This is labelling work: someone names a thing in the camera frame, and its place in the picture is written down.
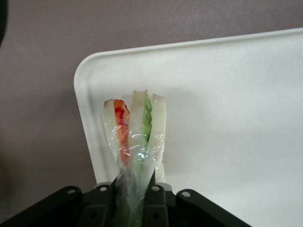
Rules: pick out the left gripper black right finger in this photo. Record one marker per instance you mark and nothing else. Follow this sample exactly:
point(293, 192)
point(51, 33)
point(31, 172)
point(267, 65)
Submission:
point(156, 208)

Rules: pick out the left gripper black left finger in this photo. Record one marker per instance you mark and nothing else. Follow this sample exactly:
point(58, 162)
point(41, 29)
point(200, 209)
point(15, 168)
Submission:
point(101, 208)

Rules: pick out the plastic sandwich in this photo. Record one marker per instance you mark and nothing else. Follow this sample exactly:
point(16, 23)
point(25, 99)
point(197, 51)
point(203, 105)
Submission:
point(158, 123)

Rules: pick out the beige plastic tray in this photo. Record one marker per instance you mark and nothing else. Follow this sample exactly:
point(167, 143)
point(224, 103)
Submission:
point(236, 106)

